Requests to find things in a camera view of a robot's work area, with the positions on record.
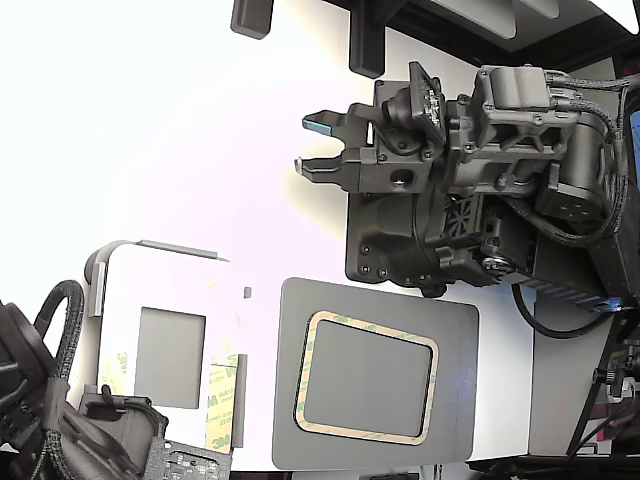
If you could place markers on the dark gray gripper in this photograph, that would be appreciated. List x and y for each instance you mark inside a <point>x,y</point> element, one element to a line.
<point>395,175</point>

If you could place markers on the dark gray six-joint robot arm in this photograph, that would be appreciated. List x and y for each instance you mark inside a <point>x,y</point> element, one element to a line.
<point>390,235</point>

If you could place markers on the gray plate with window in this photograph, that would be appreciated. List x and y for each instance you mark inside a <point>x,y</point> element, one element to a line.
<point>450,350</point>

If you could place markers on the black perforated plate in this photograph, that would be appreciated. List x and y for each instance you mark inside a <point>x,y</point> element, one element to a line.
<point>190,460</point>

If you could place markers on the dark gray motor block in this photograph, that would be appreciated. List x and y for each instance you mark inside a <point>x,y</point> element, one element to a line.
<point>125,430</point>

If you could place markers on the black tripod stand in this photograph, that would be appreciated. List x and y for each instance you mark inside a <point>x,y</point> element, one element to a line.
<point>600,374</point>

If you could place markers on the black round housing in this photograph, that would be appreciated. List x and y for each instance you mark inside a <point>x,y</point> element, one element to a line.
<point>20,360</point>

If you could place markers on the long black bracket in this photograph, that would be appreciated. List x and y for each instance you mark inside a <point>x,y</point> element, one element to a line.
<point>367,45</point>

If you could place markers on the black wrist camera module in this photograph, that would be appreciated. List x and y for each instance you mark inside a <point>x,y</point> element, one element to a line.
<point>425,105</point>

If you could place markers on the short black bracket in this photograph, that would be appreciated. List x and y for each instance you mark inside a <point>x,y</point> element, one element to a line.
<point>250,17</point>

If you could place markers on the black frame rail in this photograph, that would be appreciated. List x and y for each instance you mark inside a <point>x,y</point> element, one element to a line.
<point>500,50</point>

